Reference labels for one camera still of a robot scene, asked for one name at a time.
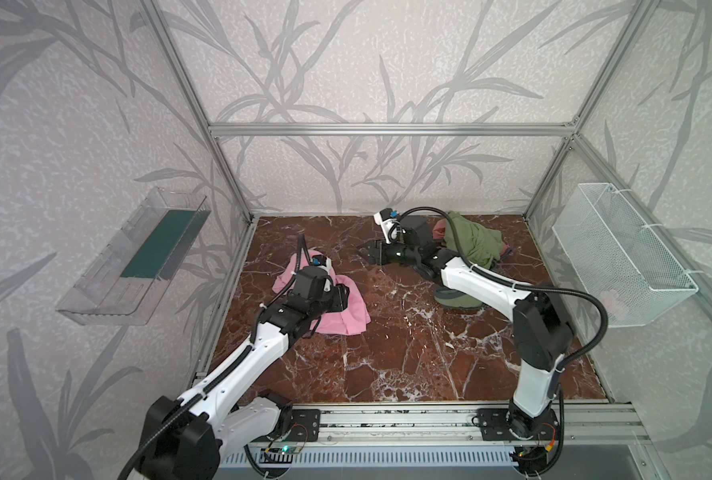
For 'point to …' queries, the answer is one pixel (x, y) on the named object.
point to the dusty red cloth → (438, 232)
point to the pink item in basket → (609, 298)
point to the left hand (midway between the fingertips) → (346, 280)
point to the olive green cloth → (482, 245)
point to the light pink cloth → (355, 317)
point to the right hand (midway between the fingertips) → (360, 239)
